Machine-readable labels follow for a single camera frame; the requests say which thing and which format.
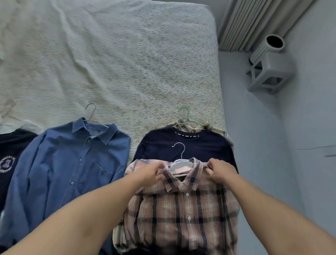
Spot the light green hanger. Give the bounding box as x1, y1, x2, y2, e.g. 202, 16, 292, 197
178, 104, 208, 126

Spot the cream plaid shirt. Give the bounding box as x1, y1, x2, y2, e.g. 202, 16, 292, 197
113, 119, 234, 250

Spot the person's left hand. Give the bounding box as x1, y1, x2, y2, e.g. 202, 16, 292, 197
135, 161, 166, 187

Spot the white zip polo shirt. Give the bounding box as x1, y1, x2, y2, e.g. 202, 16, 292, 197
0, 119, 44, 136

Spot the pale pink hanger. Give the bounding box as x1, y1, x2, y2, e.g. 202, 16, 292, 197
84, 103, 110, 129

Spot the person's right forearm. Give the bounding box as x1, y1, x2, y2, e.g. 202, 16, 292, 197
227, 173, 336, 255

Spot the blue denim shirt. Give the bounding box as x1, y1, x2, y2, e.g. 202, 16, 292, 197
0, 117, 131, 247

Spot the white plastic stool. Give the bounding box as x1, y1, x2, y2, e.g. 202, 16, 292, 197
246, 51, 296, 95

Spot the beige curtain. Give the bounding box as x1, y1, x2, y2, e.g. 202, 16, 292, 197
218, 0, 315, 52

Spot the white plastic hanger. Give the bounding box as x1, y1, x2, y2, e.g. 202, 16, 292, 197
169, 142, 195, 177

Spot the navy Skechers tee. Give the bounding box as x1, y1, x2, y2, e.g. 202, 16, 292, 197
132, 125, 239, 174

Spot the person's left forearm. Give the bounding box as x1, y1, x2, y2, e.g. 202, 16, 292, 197
2, 173, 150, 255

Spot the bed with white bedspread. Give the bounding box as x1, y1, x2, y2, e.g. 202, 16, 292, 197
0, 0, 226, 163

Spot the navy Vacation logo t-shirt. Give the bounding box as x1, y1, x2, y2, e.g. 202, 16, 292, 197
0, 129, 39, 211

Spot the pink plaid shirt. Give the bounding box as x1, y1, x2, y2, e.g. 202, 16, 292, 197
113, 157, 241, 255

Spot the white cylindrical bin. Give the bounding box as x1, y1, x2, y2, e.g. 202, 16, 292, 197
249, 34, 286, 65

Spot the person's right hand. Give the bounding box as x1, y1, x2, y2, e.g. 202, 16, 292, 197
205, 159, 239, 184

